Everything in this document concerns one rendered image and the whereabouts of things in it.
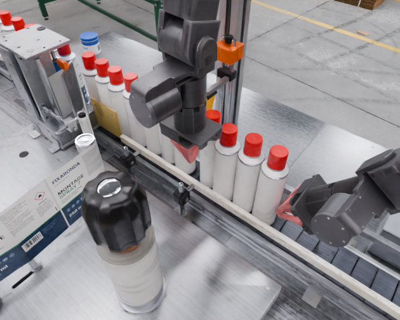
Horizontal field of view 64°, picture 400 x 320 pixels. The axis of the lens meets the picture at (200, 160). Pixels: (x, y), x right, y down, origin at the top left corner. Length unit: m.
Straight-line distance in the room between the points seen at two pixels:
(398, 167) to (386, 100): 2.46
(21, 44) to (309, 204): 0.69
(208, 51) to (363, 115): 2.28
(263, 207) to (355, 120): 2.00
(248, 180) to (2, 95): 0.96
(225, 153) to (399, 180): 0.29
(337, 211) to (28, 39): 0.73
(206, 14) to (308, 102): 2.24
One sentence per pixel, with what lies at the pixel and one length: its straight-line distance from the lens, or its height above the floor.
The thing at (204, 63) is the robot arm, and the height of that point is 1.25.
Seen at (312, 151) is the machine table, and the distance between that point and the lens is 0.98.
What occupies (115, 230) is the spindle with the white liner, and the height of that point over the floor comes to 1.14.
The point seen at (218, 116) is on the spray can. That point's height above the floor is 1.08.
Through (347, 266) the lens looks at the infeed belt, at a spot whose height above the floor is 0.88.
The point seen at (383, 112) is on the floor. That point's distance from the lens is 2.78.
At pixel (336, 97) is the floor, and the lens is 2.79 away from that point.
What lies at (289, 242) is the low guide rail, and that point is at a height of 0.91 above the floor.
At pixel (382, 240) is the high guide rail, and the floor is 0.96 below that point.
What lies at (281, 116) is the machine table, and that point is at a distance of 1.08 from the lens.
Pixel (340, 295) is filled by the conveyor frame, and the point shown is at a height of 0.87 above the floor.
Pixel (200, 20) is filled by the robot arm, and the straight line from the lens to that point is 0.46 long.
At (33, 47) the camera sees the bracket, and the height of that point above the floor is 1.14.
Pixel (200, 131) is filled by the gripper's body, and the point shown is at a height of 1.11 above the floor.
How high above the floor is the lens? 1.48
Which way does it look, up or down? 46 degrees down
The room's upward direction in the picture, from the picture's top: straight up
